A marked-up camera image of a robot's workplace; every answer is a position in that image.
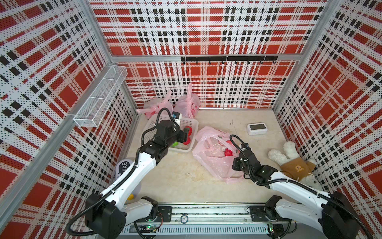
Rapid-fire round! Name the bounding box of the white plastic basket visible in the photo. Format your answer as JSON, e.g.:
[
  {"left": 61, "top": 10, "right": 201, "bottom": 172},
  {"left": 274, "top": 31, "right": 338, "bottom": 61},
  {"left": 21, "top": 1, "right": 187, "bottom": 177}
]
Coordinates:
[{"left": 143, "top": 112, "right": 199, "bottom": 153}]

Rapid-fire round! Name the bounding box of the red apple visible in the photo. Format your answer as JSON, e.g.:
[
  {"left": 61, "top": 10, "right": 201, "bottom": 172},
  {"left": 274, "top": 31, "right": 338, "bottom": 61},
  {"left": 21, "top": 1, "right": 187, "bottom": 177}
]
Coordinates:
[
  {"left": 184, "top": 126, "right": 193, "bottom": 136},
  {"left": 224, "top": 148, "right": 233, "bottom": 157},
  {"left": 183, "top": 137, "right": 191, "bottom": 145}
]

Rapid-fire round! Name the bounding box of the pink plastic bag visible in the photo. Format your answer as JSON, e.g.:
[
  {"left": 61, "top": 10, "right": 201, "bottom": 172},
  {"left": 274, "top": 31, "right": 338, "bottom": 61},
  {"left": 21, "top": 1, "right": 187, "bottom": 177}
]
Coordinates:
[
  {"left": 174, "top": 83, "right": 200, "bottom": 119},
  {"left": 136, "top": 91, "right": 174, "bottom": 120},
  {"left": 193, "top": 126, "right": 244, "bottom": 184}
]

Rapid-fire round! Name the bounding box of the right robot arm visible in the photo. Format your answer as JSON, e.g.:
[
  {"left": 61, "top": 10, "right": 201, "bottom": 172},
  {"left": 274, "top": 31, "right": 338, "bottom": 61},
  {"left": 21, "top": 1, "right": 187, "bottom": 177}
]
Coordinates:
[{"left": 232, "top": 147, "right": 373, "bottom": 239}]

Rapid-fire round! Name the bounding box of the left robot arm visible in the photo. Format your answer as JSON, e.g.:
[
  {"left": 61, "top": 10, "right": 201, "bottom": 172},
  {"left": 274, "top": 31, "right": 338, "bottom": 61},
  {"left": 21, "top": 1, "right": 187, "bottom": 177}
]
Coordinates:
[{"left": 65, "top": 119, "right": 189, "bottom": 239}]

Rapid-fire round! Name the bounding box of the white digital clock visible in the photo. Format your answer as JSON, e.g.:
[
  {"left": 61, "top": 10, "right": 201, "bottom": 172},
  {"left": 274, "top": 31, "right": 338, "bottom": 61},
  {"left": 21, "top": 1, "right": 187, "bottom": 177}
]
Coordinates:
[{"left": 246, "top": 122, "right": 268, "bottom": 136}]

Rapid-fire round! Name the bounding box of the white plush teddy bear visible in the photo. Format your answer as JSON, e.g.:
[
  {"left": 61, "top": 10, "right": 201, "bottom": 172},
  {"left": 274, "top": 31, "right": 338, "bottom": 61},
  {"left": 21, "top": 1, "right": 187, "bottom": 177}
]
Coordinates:
[{"left": 268, "top": 141, "right": 322, "bottom": 191}]

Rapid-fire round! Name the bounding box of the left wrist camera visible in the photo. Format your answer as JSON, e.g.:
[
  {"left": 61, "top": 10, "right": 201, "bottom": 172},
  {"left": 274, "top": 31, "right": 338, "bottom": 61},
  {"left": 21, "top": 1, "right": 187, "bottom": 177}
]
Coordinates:
[{"left": 172, "top": 112, "right": 182, "bottom": 126}]

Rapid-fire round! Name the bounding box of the white wire wall shelf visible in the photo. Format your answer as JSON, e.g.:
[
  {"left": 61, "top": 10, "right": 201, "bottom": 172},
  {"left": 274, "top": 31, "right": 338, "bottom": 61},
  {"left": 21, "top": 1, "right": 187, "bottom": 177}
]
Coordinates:
[{"left": 74, "top": 65, "right": 127, "bottom": 127}]

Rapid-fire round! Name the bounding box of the black hook rail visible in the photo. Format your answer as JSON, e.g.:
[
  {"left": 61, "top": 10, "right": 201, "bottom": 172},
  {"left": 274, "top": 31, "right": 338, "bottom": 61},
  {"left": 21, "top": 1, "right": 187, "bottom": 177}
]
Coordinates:
[{"left": 181, "top": 55, "right": 278, "bottom": 63}]

